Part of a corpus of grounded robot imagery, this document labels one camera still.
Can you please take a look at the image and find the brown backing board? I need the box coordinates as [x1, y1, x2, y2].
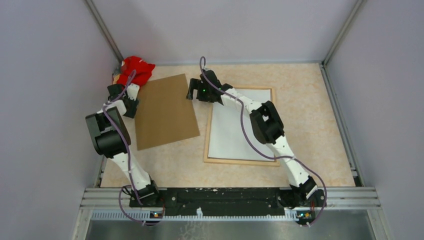
[134, 74, 200, 151]

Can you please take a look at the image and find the printed photo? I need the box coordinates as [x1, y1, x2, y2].
[207, 88, 276, 162]

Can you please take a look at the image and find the wooden picture frame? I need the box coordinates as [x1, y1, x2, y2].
[202, 85, 281, 167]

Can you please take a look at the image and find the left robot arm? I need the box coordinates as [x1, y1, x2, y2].
[85, 83, 161, 207]

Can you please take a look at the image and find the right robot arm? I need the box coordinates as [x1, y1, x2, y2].
[186, 69, 327, 209]

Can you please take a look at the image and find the red cloth doll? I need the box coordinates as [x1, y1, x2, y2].
[112, 55, 156, 87]

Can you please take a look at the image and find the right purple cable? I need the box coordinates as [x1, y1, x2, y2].
[199, 56, 328, 227]

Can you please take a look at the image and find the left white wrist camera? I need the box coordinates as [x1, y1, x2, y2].
[126, 83, 140, 101]

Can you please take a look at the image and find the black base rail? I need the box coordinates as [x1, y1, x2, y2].
[129, 187, 325, 217]

